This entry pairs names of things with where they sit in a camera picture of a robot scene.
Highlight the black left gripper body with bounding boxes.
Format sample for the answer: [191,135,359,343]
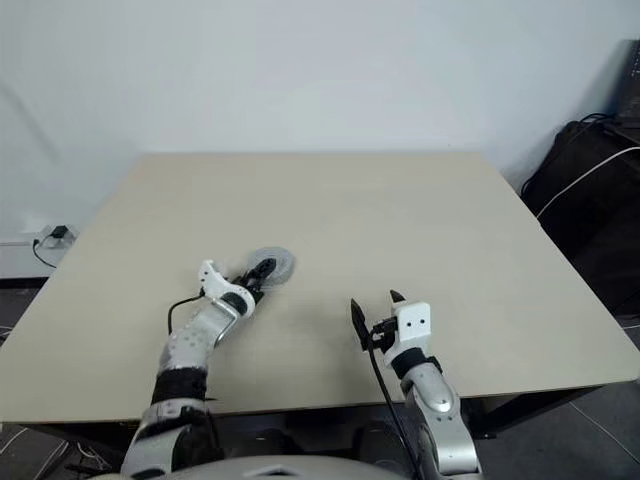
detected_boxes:
[233,272,267,303]

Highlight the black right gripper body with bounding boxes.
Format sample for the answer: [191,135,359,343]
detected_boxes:
[361,314,402,354]

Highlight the round shiny motor lid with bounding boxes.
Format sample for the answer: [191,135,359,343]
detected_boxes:
[248,246,297,281]

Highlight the dark rounded shape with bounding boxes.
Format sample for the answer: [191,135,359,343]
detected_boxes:
[351,418,404,457]

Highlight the silver robot torso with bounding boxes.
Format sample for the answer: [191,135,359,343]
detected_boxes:
[168,452,397,480]

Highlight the black bag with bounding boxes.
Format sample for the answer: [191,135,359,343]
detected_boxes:
[521,117,640,317]

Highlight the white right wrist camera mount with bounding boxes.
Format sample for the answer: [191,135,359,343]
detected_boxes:
[381,300,433,370]

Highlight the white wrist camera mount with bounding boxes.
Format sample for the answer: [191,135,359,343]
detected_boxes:
[381,300,433,370]
[198,259,254,320]

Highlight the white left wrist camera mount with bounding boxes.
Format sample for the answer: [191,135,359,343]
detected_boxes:
[198,259,254,320]

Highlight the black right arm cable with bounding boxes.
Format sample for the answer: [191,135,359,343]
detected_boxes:
[368,344,420,480]

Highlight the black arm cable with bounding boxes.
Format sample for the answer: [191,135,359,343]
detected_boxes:
[166,291,207,332]
[368,344,420,480]

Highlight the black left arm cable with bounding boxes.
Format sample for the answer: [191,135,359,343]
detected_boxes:
[166,291,207,332]

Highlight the dark table frame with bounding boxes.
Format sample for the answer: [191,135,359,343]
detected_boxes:
[459,383,604,442]

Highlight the black power cable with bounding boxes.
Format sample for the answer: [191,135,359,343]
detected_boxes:
[31,237,60,270]

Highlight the white cable on bag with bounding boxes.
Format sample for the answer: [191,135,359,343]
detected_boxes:
[536,144,640,217]

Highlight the white floor cables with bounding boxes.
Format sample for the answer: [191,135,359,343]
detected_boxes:
[69,442,104,474]

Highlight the thin black cable on bag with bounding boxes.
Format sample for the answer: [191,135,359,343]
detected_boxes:
[578,111,624,129]

